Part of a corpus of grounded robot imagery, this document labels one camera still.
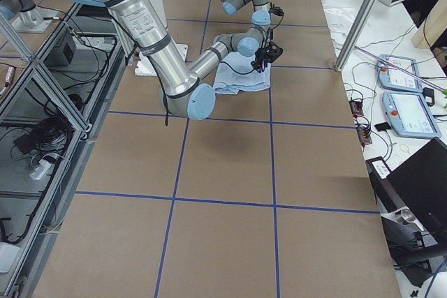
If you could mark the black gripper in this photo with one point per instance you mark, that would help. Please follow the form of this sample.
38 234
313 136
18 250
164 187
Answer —
260 56

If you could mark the light blue button shirt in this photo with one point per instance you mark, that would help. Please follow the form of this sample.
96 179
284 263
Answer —
235 73

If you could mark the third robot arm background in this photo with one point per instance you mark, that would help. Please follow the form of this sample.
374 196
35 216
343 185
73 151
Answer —
28 16

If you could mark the orange circuit board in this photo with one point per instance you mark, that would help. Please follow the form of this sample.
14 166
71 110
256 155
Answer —
356 108

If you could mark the upper blue teach pendant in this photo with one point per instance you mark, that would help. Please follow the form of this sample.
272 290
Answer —
394 79

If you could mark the blue teach pendant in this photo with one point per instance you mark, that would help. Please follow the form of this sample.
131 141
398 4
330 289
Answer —
394 79
409 115

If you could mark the lower blue teach pendant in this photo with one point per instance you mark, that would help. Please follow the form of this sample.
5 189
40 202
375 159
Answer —
409 115

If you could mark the reach grabber stick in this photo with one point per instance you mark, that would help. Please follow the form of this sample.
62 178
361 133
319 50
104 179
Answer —
391 65

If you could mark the black monitor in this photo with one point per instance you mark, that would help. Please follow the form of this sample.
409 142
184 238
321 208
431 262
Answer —
419 183

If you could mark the white power strip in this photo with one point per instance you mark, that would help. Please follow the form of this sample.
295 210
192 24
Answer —
40 170

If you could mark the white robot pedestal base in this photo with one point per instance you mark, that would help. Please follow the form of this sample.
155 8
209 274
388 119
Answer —
159 55

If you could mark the aluminium frame post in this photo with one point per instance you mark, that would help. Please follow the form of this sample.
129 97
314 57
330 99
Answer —
354 33

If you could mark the aluminium frame rack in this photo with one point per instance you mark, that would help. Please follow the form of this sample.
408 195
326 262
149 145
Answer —
52 109

